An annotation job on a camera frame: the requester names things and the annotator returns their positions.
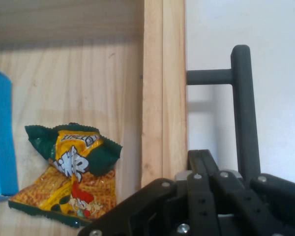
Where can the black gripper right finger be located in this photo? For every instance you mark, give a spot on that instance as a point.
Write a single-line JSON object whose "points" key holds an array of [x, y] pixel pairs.
{"points": [[273, 209]]}

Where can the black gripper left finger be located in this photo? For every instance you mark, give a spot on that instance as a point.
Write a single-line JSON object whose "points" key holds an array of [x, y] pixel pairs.
{"points": [[162, 209]]}

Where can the yellow green snack bag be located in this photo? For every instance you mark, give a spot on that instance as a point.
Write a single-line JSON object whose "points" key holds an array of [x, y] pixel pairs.
{"points": [[71, 177]]}

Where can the light wooden drawer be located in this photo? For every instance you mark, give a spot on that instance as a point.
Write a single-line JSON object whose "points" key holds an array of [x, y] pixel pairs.
{"points": [[88, 86]]}

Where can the blue cardboard box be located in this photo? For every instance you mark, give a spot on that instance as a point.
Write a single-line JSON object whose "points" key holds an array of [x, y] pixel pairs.
{"points": [[1, 135]]}

